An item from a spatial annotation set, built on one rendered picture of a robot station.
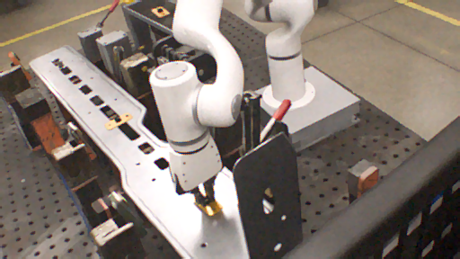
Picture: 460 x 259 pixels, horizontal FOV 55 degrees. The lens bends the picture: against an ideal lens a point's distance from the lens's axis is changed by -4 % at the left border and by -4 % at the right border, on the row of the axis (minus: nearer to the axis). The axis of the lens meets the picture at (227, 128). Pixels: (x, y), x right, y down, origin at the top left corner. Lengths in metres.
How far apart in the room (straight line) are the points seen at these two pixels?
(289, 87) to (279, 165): 0.94
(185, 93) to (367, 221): 0.59
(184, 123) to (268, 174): 0.23
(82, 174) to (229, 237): 0.51
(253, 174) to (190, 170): 0.29
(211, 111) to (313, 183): 0.74
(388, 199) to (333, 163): 1.27
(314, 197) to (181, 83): 0.75
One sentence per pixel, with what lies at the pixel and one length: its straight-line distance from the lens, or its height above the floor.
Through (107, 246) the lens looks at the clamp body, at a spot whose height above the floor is 1.02.
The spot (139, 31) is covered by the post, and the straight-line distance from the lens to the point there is 1.85.
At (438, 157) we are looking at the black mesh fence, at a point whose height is 1.55.
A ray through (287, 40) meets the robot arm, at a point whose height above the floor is 1.05.
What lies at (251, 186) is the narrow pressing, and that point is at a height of 1.28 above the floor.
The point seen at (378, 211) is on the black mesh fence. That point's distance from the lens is 0.26.
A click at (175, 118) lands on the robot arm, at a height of 1.28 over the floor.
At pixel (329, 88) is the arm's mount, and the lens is 1.71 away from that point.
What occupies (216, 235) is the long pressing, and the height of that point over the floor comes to 1.00.
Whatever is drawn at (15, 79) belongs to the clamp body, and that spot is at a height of 1.02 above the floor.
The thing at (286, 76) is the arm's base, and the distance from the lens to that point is 1.58.
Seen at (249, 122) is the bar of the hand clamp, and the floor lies 1.14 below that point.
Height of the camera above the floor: 1.74
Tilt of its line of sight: 37 degrees down
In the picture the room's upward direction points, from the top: 11 degrees counter-clockwise
